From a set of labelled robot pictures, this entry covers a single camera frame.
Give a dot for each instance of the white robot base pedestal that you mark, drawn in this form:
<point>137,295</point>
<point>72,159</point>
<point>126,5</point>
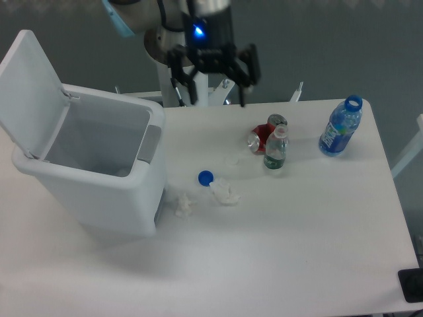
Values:
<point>166,96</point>

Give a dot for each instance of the blue plastic drink bottle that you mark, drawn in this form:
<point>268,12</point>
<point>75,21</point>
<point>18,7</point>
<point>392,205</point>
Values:
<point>342,124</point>

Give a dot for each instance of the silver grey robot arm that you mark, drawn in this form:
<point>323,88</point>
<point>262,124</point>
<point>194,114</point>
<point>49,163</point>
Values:
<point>160,21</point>

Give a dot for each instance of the white plastic trash can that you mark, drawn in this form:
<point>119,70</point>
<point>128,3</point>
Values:
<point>106,165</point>

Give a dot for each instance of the crushed red soda can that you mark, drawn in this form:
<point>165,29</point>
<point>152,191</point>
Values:
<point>257,137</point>

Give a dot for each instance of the clear plastic bottle cap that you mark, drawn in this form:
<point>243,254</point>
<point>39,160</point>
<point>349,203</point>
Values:
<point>232,160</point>

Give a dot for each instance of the blue bottle cap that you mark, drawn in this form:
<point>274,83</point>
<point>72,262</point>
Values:
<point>205,178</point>

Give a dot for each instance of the black device at edge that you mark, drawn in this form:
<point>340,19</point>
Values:
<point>411,284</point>

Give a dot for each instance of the white trash can lid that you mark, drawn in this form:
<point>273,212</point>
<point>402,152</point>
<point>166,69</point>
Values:
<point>34,103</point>

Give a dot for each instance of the crumpled white tissue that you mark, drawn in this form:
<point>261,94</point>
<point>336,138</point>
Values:
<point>223,193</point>
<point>185,206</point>

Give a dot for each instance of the crumpled white tissue left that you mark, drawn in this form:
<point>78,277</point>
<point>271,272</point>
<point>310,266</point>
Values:
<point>185,206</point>

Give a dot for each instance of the crumpled white tissue right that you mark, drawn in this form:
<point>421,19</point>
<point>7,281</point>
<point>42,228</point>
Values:
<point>223,193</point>

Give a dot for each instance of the clear green label bottle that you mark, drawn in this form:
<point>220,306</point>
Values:
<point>276,147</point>

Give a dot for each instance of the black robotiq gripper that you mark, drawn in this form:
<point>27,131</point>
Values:
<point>210,47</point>

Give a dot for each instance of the white frame at right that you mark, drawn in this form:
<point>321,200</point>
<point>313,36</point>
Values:
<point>410,151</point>

